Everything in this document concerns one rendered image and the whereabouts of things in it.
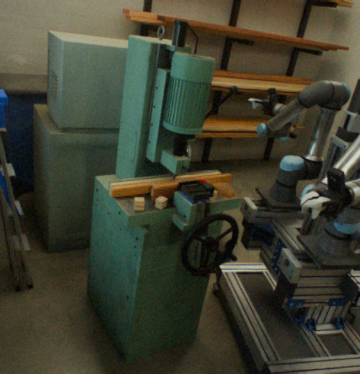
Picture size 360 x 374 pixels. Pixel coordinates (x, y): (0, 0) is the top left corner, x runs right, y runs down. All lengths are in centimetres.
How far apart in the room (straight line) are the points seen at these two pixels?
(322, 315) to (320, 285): 50
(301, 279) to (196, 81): 94
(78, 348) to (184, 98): 139
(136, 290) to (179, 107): 84
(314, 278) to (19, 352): 148
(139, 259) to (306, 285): 74
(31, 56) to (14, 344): 246
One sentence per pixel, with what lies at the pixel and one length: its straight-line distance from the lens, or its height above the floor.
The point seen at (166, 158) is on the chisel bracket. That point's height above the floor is 104.
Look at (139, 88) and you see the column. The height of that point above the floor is 131.
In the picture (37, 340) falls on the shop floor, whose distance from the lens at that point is 224.
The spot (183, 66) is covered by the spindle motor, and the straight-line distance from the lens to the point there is 154.
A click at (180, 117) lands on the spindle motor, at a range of 157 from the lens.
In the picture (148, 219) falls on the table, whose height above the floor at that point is 86.
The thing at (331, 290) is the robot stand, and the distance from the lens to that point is 188.
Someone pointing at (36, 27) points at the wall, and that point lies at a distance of 373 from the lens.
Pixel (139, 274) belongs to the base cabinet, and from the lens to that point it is 173.
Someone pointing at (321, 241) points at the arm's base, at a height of 86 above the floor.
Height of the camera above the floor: 166
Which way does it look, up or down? 25 degrees down
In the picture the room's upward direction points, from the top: 10 degrees clockwise
